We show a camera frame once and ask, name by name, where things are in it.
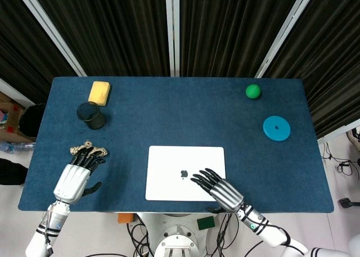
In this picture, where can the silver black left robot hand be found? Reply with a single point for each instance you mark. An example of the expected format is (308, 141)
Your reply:
(70, 181)

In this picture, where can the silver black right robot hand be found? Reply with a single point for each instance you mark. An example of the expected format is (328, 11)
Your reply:
(225, 193)

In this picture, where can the silver laptop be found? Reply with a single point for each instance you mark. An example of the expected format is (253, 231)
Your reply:
(168, 172)

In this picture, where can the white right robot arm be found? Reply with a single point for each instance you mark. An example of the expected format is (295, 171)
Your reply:
(270, 234)

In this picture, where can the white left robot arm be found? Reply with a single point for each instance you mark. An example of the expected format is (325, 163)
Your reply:
(54, 220)

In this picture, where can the green box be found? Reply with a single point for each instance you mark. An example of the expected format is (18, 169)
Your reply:
(206, 223)

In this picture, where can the black bag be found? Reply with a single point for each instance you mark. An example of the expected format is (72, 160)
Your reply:
(11, 172)

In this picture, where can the black mesh pen cup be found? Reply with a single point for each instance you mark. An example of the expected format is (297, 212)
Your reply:
(95, 122)

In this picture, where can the clear plastic bottle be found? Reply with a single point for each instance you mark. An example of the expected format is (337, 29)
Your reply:
(14, 147)

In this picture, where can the orange box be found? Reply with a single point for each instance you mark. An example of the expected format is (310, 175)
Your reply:
(125, 218)

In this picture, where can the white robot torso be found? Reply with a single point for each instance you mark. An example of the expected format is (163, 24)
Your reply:
(175, 240)

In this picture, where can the black trash bin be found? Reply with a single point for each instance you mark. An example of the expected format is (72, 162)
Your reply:
(31, 122)

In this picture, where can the blue round disc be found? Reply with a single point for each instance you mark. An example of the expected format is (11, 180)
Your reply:
(277, 129)

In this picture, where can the cardboard box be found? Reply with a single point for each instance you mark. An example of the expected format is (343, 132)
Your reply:
(12, 119)

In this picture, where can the blue table cloth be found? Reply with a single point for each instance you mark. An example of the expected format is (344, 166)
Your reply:
(182, 113)

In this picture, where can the yellow sponge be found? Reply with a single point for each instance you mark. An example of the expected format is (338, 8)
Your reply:
(99, 93)

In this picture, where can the green ball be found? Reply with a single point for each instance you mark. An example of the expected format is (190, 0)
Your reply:
(253, 91)

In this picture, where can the black foot pedal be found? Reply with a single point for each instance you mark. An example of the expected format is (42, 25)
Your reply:
(346, 202)

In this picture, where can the black curtain panel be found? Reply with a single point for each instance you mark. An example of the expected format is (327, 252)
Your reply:
(225, 29)
(334, 57)
(19, 51)
(112, 29)

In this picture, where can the white rounded object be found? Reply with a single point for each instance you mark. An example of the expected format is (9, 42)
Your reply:
(355, 139)

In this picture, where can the white frame post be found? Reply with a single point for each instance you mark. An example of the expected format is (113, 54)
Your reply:
(284, 35)
(172, 29)
(50, 29)

